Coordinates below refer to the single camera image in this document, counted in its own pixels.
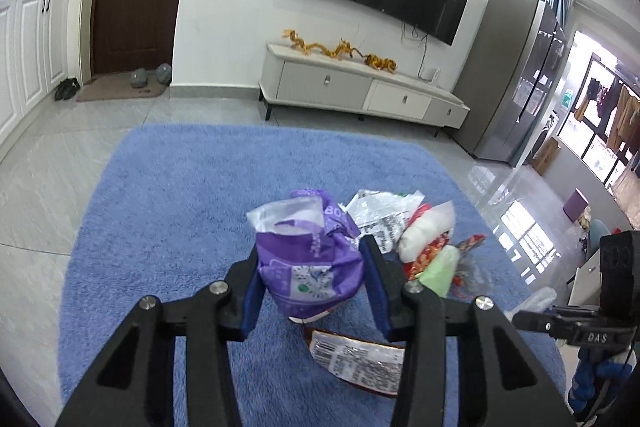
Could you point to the grey refrigerator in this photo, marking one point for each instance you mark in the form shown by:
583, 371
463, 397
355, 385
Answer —
505, 77

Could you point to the golden dragon ornament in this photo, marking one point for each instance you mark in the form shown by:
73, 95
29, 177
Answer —
320, 47

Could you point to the hanging dark garment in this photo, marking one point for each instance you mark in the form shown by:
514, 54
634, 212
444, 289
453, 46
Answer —
596, 97

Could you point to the blue rug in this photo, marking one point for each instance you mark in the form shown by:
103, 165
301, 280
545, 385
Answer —
175, 207

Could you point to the person's right hand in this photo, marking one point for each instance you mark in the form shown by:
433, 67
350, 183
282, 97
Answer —
595, 382

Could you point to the white router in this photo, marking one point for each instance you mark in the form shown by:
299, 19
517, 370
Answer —
429, 74

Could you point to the cardboard box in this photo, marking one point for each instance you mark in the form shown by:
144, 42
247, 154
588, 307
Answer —
545, 156

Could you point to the white cupboard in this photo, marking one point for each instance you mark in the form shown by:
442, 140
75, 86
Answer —
30, 47

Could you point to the blue chair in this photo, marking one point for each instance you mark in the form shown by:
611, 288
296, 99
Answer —
597, 234

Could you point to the white plastic packet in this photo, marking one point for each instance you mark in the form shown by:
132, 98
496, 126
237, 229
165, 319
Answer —
425, 232

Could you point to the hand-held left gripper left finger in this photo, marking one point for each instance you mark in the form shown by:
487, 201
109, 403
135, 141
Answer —
250, 302

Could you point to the purple stool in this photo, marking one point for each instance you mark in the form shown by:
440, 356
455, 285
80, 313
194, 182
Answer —
575, 206

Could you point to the brown snack packet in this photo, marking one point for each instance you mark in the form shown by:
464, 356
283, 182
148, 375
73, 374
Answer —
350, 357

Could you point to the brown doormat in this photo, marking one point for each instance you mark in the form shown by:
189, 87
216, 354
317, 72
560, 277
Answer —
120, 89

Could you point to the green packet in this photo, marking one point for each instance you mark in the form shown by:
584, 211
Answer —
440, 272

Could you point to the golden tiger ornament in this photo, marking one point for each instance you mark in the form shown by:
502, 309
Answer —
382, 63

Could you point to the silver white wrapper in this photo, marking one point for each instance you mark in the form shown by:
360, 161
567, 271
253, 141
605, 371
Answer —
375, 212

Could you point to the blue curtain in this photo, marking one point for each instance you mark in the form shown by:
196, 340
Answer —
557, 4

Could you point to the clear plastic wrapper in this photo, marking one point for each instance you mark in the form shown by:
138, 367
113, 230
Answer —
470, 282

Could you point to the hanging brown garment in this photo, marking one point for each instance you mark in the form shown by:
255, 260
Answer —
625, 117

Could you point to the hanging patterned blanket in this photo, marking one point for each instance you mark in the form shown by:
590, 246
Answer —
629, 192

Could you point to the black shoe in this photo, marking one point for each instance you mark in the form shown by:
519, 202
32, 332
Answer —
72, 87
61, 91

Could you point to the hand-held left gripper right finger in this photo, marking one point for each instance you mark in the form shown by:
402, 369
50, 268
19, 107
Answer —
377, 292

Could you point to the red printed wrapper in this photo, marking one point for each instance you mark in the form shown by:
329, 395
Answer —
425, 261

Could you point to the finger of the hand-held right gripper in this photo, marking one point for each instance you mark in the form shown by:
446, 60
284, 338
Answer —
560, 322

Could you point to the white television cabinet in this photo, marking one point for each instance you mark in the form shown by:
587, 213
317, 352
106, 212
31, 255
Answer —
325, 82

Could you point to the purple plastic bag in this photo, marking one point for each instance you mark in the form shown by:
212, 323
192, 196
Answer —
300, 267

